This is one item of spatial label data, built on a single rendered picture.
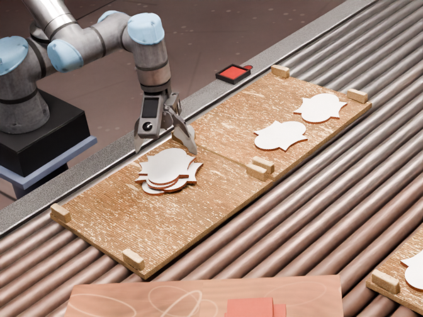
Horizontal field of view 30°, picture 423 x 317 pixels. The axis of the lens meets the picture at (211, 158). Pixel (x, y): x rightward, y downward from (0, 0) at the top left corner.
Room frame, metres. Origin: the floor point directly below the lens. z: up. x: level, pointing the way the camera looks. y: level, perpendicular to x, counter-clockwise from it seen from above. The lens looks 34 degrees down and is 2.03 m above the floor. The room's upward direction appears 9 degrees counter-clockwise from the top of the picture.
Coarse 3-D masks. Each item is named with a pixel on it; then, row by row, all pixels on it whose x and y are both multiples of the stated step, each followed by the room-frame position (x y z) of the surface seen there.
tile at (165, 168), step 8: (160, 152) 1.64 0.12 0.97; (168, 152) 1.64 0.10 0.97; (176, 152) 1.63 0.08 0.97; (184, 152) 1.63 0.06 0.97; (152, 160) 1.61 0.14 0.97; (160, 160) 1.61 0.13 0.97; (168, 160) 1.60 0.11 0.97; (176, 160) 1.60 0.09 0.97; (184, 160) 1.59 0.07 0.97; (192, 160) 1.59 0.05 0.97; (152, 168) 1.58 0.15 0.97; (160, 168) 1.57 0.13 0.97; (168, 168) 1.57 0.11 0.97; (176, 168) 1.56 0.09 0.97; (184, 168) 1.56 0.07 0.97; (152, 176) 1.54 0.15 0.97; (160, 176) 1.54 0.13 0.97; (168, 176) 1.53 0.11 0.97; (176, 176) 1.53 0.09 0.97; (184, 176) 1.53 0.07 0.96; (160, 184) 1.51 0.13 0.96
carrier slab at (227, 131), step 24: (240, 96) 1.92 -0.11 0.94; (264, 96) 1.90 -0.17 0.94; (288, 96) 1.88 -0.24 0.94; (312, 96) 1.86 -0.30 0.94; (216, 120) 1.81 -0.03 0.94; (240, 120) 1.79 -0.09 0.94; (264, 120) 1.77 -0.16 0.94; (288, 120) 1.76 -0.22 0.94; (336, 120) 1.72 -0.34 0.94; (216, 144) 1.69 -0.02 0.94; (240, 144) 1.68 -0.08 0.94; (312, 144) 1.63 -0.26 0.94; (288, 168) 1.55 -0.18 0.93
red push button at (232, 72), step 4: (232, 68) 2.11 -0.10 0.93; (236, 68) 2.11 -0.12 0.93; (224, 72) 2.09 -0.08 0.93; (228, 72) 2.09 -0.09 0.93; (232, 72) 2.08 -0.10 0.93; (236, 72) 2.08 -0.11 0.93; (240, 72) 2.08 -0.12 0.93; (228, 76) 2.06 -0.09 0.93; (232, 76) 2.06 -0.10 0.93; (236, 76) 2.06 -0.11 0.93
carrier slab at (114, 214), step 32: (224, 160) 1.61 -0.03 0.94; (96, 192) 1.56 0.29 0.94; (128, 192) 1.54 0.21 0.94; (192, 192) 1.50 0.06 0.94; (224, 192) 1.48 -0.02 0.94; (256, 192) 1.46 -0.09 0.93; (64, 224) 1.46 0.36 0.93; (96, 224) 1.43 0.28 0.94; (128, 224) 1.42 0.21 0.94; (160, 224) 1.40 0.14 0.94; (192, 224) 1.38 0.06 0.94; (160, 256) 1.29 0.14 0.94
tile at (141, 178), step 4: (140, 164) 1.62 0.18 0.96; (144, 164) 1.61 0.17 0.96; (144, 168) 1.60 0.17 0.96; (140, 176) 1.56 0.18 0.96; (144, 176) 1.56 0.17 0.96; (140, 180) 1.55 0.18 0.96; (144, 180) 1.55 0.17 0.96; (148, 180) 1.54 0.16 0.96; (148, 184) 1.53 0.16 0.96; (152, 184) 1.52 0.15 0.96; (168, 184) 1.51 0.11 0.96; (172, 184) 1.52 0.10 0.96; (152, 188) 1.52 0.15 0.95; (156, 188) 1.51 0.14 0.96; (160, 188) 1.51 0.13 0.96; (164, 188) 1.51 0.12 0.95
